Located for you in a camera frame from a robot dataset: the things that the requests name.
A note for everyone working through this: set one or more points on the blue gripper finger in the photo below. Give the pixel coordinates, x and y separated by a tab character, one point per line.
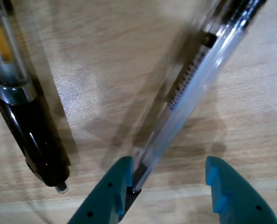
238	200
101	200

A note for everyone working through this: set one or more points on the black retractable pen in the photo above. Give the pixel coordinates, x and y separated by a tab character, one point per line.
35	135

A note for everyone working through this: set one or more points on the clear stick pen black cap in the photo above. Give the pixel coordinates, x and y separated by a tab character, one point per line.
199	81

